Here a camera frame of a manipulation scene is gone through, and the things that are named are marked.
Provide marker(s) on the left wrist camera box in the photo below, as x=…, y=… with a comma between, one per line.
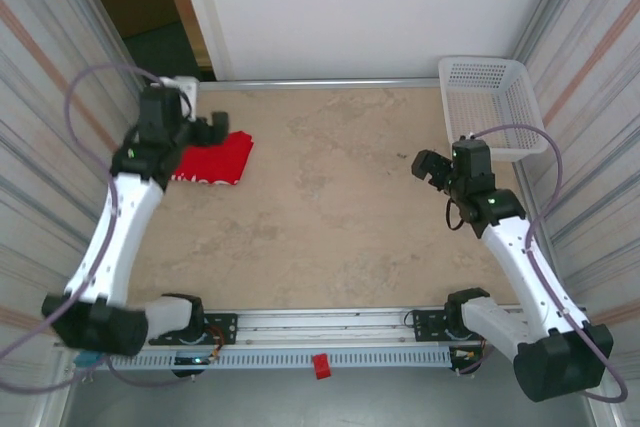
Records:
x=187, y=89

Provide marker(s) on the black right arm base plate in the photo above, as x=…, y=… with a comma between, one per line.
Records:
x=430, y=327

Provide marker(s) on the red t-shirt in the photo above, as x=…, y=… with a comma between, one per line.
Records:
x=220, y=162

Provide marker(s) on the aluminium mounting rail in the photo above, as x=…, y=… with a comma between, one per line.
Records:
x=325, y=327

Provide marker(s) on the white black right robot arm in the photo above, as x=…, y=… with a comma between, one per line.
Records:
x=525, y=272

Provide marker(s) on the red plastic block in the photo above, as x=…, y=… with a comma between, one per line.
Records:
x=322, y=366

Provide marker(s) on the blue plastic clip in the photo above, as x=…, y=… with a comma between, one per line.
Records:
x=86, y=361

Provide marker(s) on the white perforated plastic basket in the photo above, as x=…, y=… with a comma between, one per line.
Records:
x=492, y=97

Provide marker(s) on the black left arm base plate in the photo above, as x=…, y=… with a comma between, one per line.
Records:
x=225, y=329

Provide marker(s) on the door frame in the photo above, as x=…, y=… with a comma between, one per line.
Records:
x=192, y=22

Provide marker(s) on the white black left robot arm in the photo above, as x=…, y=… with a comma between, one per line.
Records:
x=120, y=242

